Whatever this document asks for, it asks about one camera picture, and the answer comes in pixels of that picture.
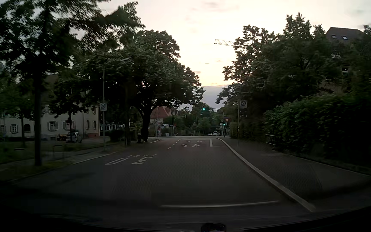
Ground building with red roof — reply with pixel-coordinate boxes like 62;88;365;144
150;106;173;125

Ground large broad tree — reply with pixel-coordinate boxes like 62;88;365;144
76;30;205;143

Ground grey asphalt road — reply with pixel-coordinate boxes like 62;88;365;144
0;136;318;226

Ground road markings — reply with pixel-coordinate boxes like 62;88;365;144
105;138;280;209

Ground construction crane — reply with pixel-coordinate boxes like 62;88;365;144
214;39;236;47

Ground car's own bonnet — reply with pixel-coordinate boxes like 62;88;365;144
0;197;371;232

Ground large dark trees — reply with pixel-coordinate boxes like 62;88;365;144
216;13;371;129

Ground parked car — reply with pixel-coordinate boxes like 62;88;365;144
65;131;83;143

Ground grey pavement with grass verge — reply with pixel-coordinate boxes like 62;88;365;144
0;137;160;187

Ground white building with shutters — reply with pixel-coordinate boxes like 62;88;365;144
0;73;100;141

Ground green hedge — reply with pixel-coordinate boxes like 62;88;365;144
229;87;371;176

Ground large tree with dark trunk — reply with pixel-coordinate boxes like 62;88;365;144
0;0;144;167

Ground row of small trees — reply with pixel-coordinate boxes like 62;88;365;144
0;64;89;149

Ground building with dark roof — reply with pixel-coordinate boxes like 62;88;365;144
325;27;365;76

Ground grass field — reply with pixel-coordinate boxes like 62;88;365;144
0;141;109;167

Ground round road sign on post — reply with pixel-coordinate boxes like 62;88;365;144
236;99;248;147

